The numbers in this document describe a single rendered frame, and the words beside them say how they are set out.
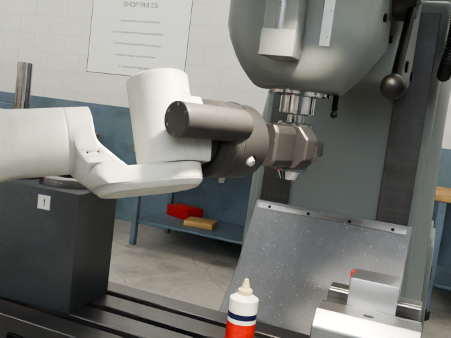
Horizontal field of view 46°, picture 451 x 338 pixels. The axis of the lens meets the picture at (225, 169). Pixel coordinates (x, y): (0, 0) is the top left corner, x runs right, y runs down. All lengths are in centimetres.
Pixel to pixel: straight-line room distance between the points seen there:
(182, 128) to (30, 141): 13
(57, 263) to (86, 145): 38
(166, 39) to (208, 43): 48
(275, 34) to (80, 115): 24
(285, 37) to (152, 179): 22
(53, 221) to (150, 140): 36
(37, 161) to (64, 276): 38
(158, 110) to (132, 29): 535
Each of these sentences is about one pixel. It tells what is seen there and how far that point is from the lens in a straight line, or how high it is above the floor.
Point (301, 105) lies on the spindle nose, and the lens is 71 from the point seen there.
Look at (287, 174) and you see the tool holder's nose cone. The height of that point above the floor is 120.
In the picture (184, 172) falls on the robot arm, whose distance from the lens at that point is 53.
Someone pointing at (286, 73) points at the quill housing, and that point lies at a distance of 66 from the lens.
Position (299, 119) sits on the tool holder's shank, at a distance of 73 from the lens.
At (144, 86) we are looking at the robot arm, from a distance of 55.
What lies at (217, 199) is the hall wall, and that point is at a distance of 535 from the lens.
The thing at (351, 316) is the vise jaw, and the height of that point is 105.
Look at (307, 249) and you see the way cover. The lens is 109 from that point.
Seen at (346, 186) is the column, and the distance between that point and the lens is 110.
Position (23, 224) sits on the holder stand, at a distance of 89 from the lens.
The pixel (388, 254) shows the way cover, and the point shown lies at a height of 104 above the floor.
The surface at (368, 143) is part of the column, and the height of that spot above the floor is 124.
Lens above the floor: 127
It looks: 6 degrees down
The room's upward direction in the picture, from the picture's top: 7 degrees clockwise
